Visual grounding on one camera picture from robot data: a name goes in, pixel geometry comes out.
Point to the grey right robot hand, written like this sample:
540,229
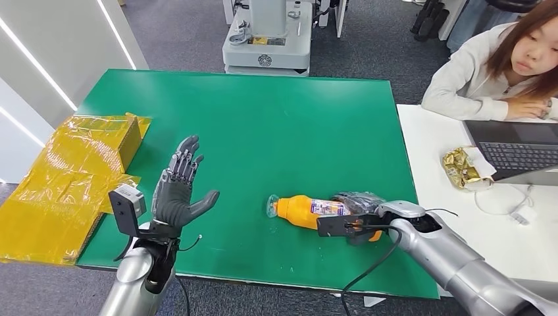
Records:
359,201

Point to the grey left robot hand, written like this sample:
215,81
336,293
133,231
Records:
174,205

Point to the orange plastic bottle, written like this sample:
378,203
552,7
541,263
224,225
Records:
296,211

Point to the grey robot base machine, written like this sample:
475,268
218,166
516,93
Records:
266,43

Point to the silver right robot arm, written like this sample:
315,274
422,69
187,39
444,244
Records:
453,261

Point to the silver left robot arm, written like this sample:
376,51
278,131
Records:
131,283

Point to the gold foil snack wrapper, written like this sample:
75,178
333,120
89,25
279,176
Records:
462,168

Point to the green table mat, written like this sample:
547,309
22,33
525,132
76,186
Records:
261,131

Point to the yellow wrapped cardboard box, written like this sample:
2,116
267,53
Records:
56,187

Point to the white desk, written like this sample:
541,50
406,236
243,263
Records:
479,244

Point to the person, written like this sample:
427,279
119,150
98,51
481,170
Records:
471,78

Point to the dark laptop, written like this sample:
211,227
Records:
518,150

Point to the person's hand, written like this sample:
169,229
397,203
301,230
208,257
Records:
527,108

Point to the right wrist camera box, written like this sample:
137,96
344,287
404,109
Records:
338,226

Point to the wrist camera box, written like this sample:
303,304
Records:
126,207
338,226

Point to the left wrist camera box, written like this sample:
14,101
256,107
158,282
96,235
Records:
126,207

